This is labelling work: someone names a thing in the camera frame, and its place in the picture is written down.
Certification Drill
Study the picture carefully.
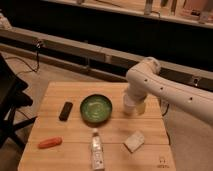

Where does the white green sponge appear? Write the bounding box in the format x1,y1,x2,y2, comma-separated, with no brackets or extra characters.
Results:
124,131,145,153

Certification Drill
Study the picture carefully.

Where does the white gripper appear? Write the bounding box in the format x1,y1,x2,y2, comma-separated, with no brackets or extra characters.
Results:
124,87,147,115

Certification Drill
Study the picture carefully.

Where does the clear plastic bottle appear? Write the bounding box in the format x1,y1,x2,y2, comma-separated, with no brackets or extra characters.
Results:
91,128,105,171

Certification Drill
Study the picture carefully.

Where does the black cable on floor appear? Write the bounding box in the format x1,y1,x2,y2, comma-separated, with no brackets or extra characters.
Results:
4,39,44,76

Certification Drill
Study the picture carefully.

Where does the green ceramic bowl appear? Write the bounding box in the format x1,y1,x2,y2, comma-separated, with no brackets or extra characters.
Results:
80,94,112,123

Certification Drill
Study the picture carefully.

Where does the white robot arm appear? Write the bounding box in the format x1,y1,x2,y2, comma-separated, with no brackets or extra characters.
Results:
123,57,213,126

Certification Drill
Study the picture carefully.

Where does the orange carrot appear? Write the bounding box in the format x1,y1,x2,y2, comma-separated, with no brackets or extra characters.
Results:
38,137,62,149

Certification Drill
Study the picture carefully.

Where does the black rectangular remote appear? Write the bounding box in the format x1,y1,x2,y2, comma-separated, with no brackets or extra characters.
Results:
59,102,73,121

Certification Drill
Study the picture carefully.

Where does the black office chair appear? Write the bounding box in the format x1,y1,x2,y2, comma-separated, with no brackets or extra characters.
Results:
0,53,36,149

